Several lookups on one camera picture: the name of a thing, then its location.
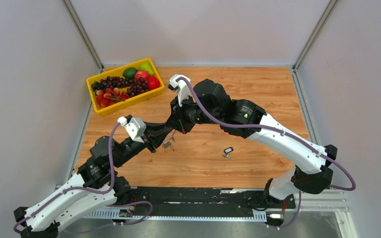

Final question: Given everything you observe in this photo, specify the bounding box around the dark green avocado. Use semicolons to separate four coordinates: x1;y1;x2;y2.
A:
123;67;138;79

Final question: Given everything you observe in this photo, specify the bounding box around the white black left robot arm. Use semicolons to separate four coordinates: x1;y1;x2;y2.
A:
13;116;172;238

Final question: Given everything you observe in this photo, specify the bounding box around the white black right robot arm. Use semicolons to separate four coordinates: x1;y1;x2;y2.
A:
166;74;337;207

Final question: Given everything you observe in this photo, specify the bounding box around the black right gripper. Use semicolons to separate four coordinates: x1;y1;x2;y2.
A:
165;92;221;134

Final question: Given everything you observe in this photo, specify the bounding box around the black-tagged silver key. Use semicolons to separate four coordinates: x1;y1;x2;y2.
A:
222;147;234;161

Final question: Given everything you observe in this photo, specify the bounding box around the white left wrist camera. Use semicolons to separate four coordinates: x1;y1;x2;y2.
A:
117;117;146;143

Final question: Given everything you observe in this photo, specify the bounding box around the bright red tomato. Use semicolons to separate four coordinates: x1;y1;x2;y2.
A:
147;76;160;90

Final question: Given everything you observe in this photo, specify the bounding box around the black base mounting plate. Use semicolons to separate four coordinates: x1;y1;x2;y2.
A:
116;186;296;218

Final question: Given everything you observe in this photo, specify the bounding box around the red pink apple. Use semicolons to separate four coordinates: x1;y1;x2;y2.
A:
134;70;150;80

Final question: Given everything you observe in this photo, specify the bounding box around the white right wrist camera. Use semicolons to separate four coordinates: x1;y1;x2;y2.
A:
168;74;191;107

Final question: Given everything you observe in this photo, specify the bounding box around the yellow plastic fruit tray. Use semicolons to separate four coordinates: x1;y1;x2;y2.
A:
86;58;165;116

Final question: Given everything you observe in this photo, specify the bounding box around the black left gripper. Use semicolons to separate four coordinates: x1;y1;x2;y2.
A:
113;119;174;167

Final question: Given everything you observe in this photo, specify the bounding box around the green pear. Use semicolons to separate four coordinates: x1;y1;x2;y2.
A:
138;61;154;76

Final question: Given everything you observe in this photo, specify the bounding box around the silver keyring with keys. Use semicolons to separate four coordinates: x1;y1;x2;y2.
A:
162;130;176;151

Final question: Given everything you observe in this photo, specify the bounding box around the dark purple grape bunch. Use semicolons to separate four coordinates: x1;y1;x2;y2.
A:
91;76;135;92

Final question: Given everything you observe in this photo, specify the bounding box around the red cherries cluster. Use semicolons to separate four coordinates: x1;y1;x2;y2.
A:
95;87;128;108

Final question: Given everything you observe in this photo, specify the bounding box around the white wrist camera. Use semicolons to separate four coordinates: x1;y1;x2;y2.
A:
117;117;146;143
168;74;191;107

